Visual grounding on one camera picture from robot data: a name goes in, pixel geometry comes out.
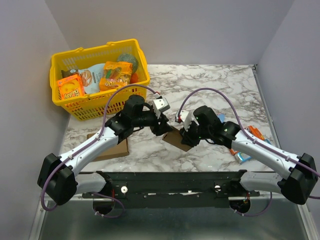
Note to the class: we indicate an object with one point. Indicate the orange small box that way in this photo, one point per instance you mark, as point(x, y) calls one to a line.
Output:
point(252, 130)

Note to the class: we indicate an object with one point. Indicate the brown cardboard box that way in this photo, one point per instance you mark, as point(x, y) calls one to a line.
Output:
point(118, 151)
point(175, 139)

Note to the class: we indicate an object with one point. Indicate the orange snack box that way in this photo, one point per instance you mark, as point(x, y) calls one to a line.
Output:
point(71, 87)

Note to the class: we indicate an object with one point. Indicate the orange round fruit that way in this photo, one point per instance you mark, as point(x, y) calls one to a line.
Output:
point(134, 78)

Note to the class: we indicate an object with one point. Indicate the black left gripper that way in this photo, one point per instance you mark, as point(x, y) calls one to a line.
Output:
point(163, 128)

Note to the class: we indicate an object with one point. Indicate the yellow plastic shopping basket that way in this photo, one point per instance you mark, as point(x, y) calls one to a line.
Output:
point(92, 106)

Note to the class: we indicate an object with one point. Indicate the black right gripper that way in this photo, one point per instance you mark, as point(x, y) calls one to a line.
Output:
point(188, 136)

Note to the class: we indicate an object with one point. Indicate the light blue cassava chips bag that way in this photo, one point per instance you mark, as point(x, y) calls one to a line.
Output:
point(91, 77)

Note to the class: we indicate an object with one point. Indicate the black mounting base plate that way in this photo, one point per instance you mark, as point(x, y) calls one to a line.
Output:
point(155, 190)

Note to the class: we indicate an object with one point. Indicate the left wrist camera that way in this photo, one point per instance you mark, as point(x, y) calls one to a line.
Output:
point(160, 105)

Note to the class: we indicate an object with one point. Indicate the grey green round sponge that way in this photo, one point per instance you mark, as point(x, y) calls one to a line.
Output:
point(129, 58)

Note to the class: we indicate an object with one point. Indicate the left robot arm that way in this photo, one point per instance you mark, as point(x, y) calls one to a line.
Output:
point(57, 177)

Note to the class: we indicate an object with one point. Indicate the light blue mint pack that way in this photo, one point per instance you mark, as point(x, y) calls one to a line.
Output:
point(242, 157)

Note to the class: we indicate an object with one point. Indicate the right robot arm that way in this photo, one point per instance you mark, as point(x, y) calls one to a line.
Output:
point(293, 176)

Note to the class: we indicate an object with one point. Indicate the dark brown snack packet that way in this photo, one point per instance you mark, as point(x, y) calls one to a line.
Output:
point(68, 73)

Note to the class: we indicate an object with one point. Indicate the folded brown cardboard box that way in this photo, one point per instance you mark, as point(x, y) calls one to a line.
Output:
point(118, 151)

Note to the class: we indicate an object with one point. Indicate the blue small box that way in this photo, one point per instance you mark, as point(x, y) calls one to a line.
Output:
point(221, 117)

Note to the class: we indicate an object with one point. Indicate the yellow mango gummy bag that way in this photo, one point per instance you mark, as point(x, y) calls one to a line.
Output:
point(115, 75)

